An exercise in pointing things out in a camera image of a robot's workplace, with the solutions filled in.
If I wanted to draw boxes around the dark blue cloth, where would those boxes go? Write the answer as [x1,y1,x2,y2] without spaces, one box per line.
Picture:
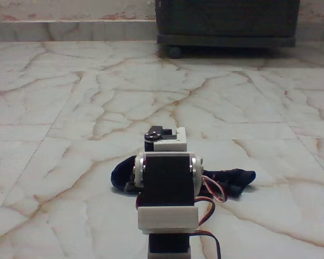
[110,159,257,201]

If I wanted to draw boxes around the dark wooden cabinet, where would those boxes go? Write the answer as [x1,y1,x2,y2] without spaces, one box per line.
[154,0,301,50]

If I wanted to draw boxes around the red white black servo cable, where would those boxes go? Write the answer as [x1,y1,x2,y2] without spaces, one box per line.
[201,174,228,205]

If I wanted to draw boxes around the brown orange servo cable loop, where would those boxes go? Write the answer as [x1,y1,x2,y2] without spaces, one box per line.
[194,197,217,227]

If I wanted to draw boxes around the brown black servo cable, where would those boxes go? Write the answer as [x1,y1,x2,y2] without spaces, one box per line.
[190,230,223,259]

